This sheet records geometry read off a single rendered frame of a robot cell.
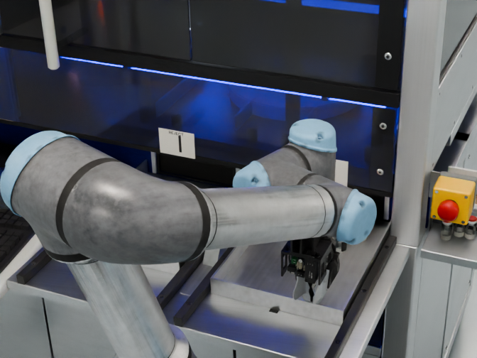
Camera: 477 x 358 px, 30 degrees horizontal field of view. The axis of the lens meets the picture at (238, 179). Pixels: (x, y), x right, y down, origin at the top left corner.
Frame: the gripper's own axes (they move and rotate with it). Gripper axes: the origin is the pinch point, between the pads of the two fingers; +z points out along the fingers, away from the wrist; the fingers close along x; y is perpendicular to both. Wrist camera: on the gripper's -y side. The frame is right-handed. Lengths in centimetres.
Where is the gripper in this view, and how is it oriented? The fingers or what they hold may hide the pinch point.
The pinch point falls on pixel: (313, 297)
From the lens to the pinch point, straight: 162.0
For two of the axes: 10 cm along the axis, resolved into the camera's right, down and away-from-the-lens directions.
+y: -4.0, 4.6, -7.9
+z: 0.2, 8.7, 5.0
